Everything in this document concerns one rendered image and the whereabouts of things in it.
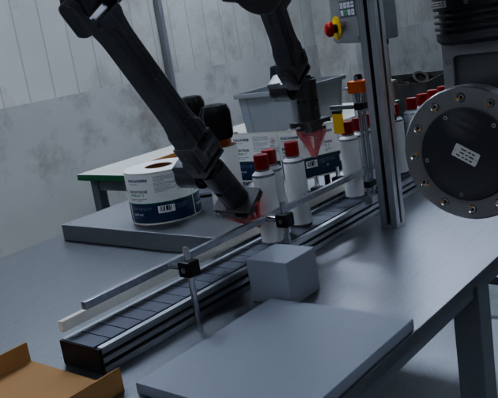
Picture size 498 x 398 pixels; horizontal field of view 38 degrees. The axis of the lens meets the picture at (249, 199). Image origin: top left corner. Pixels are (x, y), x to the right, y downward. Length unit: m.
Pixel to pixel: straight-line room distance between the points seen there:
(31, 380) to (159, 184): 0.80
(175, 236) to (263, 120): 2.13
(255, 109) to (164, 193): 2.02
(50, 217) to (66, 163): 0.39
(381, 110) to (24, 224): 3.51
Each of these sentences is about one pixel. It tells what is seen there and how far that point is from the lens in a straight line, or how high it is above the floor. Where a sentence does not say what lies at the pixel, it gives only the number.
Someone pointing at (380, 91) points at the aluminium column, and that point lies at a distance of 1.74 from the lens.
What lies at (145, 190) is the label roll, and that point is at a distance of 1.97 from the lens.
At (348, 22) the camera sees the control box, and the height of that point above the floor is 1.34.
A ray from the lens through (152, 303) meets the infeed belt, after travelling 1.40.
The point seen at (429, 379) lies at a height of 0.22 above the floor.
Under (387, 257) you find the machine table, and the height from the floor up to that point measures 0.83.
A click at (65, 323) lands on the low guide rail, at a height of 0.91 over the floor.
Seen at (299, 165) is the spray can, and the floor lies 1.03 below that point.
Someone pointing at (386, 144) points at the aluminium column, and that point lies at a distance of 1.76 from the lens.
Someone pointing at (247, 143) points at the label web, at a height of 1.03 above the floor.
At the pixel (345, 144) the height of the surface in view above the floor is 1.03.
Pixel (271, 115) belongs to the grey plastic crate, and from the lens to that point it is 3.88.
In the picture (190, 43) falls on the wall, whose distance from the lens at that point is 6.01.
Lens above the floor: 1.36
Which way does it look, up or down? 13 degrees down
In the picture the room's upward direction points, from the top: 9 degrees counter-clockwise
